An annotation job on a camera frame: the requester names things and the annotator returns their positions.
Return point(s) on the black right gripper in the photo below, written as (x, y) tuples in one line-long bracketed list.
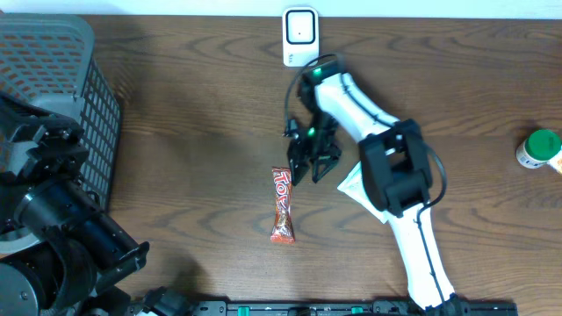
[(327, 158)]

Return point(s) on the mint Zappy wipes pack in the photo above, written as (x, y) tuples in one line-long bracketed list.
[(353, 187)]

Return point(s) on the red Top chocolate bar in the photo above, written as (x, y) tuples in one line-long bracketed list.
[(282, 231)]

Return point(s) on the green lid jar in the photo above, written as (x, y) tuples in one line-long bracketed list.
[(540, 147)]

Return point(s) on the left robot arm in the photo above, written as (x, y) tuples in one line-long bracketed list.
[(82, 253)]

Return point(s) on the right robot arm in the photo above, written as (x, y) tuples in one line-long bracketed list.
[(394, 162)]

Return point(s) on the white barcode scanner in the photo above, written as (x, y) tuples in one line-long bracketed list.
[(301, 39)]

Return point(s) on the grey plastic mesh basket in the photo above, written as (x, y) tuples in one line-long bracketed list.
[(47, 61)]

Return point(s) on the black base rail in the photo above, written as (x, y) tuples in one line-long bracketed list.
[(164, 301)]

